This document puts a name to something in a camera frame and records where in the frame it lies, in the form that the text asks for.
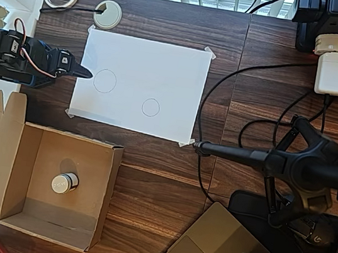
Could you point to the small silver metal cylinder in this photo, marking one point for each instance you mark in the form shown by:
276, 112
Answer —
61, 184

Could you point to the masking tape piece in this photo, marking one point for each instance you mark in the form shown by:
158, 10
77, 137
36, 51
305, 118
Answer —
185, 143
92, 29
69, 113
211, 53

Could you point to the black tripod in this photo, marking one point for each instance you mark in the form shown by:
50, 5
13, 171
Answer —
302, 172

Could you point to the black power strip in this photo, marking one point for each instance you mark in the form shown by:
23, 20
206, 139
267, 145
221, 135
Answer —
314, 8

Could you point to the black computer mouse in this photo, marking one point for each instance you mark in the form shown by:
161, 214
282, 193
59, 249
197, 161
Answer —
317, 238

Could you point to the black mouse pad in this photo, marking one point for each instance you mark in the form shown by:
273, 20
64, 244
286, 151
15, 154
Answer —
246, 205

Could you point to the small white plug adapter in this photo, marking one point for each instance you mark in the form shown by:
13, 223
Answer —
327, 43

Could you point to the white paper sheet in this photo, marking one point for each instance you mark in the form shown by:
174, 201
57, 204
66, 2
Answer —
151, 73

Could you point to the open cardboard box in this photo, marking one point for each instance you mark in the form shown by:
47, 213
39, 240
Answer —
67, 149

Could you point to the grey laptop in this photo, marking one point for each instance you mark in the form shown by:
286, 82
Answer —
212, 244

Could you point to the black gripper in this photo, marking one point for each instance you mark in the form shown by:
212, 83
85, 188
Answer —
65, 61

